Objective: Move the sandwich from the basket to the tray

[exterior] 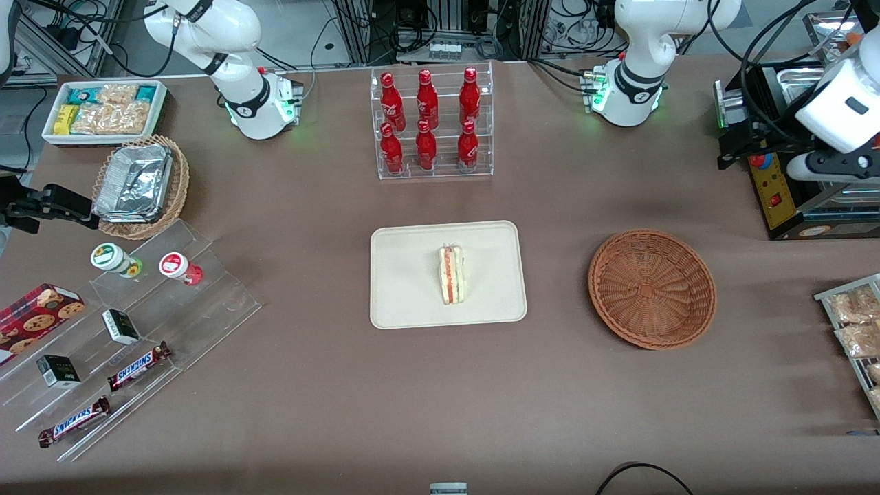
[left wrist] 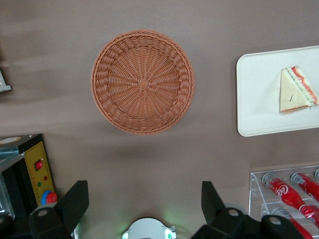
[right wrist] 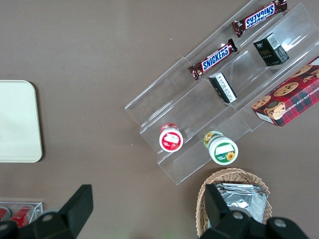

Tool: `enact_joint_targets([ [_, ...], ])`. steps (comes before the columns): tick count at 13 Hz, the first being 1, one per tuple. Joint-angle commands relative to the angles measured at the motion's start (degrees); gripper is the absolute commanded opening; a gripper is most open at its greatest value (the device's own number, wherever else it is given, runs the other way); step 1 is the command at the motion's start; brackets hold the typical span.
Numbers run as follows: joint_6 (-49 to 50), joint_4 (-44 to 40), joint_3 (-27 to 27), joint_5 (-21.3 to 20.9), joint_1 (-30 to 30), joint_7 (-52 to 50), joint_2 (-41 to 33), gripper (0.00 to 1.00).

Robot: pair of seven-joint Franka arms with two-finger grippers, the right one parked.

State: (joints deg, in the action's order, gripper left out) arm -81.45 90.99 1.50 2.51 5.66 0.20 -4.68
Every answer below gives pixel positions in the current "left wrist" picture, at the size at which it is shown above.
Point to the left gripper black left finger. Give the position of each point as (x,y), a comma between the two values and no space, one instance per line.
(62,214)

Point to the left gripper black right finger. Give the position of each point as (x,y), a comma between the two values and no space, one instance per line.
(219,221)

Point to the triangular sandwich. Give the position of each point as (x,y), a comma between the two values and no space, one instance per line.
(292,94)

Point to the cream plastic tray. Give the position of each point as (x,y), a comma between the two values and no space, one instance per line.
(259,99)

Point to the round brown wicker basket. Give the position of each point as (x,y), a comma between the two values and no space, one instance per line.
(142,82)

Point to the black machine yellow panel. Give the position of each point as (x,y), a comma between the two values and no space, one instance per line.
(33,179)

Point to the clear acrylic bottle rack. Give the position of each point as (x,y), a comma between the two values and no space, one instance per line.
(256,191)

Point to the red cola bottle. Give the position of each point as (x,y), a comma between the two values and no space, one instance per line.
(309,185)
(286,194)
(296,227)

